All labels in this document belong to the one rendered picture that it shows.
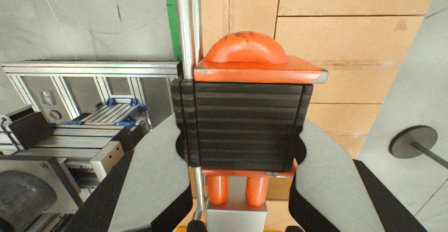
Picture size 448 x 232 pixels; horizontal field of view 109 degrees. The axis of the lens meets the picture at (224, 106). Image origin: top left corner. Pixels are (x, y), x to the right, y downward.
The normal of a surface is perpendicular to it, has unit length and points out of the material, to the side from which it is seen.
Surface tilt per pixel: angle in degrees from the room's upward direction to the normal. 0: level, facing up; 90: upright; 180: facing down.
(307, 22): 0
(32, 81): 0
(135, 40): 0
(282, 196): 90
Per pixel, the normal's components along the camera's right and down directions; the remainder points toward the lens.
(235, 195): 0.01, -0.89
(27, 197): 0.85, -0.22
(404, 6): -0.04, 0.44
